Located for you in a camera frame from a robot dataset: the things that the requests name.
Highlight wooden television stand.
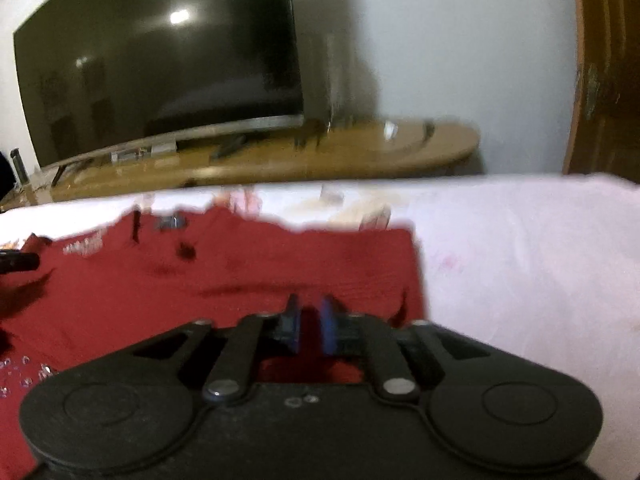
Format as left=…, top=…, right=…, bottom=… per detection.
left=0, top=119, right=482, bottom=213

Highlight black power cable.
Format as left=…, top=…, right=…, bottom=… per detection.
left=292, top=119, right=437, bottom=153

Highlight brown wooden door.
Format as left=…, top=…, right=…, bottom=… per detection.
left=562, top=0, right=640, bottom=185

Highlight red knitted sweater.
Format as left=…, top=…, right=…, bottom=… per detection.
left=0, top=206, right=427, bottom=480

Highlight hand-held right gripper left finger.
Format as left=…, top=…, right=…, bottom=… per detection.
left=129, top=294, right=302, bottom=405

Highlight large black television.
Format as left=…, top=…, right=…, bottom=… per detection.
left=12, top=0, right=306, bottom=170

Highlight floral pink bed sheet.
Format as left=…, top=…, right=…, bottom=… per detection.
left=0, top=174, right=640, bottom=476

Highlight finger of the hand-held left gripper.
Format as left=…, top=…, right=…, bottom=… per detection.
left=0, top=250, right=42, bottom=274

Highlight silver set-top box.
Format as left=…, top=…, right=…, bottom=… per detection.
left=110, top=141, right=178, bottom=164

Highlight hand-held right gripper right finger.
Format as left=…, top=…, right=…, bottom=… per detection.
left=320, top=294, right=492, bottom=405

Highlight dark drinking bottle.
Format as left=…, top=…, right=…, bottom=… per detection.
left=10, top=148, right=28, bottom=185

